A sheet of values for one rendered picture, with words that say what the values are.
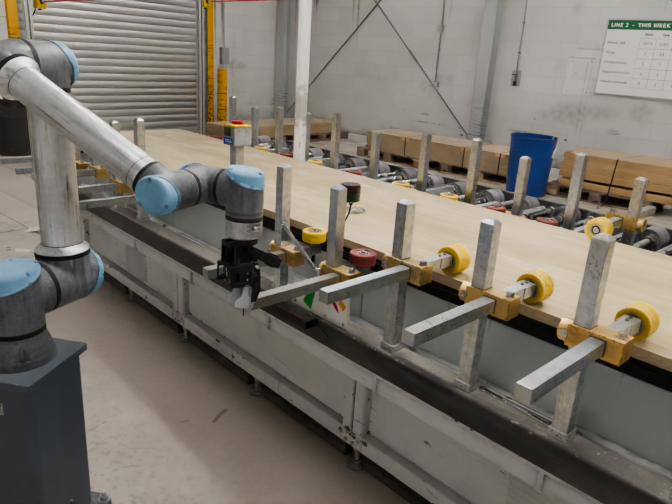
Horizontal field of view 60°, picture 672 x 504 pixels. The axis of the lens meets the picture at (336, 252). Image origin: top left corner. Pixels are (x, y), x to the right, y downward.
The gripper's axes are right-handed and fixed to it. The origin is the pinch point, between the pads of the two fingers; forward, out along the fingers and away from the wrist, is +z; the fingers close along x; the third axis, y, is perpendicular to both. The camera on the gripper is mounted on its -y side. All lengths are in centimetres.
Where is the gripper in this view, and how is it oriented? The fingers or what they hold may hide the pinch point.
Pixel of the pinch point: (247, 310)
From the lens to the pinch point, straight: 153.1
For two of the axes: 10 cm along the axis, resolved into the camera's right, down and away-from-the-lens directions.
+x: 6.8, 2.8, -6.8
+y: -7.3, 1.4, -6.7
